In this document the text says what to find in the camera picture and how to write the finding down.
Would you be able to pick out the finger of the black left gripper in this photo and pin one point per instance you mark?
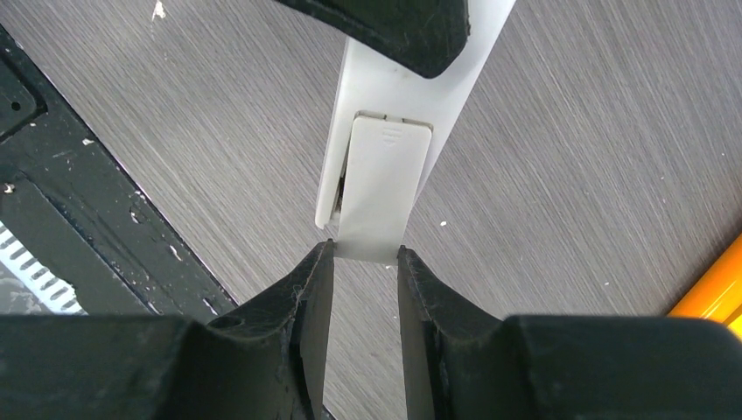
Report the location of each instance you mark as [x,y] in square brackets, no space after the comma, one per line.
[424,36]

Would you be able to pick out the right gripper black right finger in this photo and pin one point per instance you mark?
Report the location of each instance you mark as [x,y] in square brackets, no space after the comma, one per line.
[459,362]

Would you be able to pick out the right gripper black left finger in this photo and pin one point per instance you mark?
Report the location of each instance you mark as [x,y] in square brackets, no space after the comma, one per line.
[266,359]

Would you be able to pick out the white remote control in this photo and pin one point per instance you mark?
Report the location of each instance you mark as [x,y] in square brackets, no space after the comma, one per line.
[373,83]

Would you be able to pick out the white battery cover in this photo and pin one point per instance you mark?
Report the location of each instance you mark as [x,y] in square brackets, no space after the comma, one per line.
[384,165]

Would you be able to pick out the orange toy microphone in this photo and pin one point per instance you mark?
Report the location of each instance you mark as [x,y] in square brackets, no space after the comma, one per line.
[716,296]

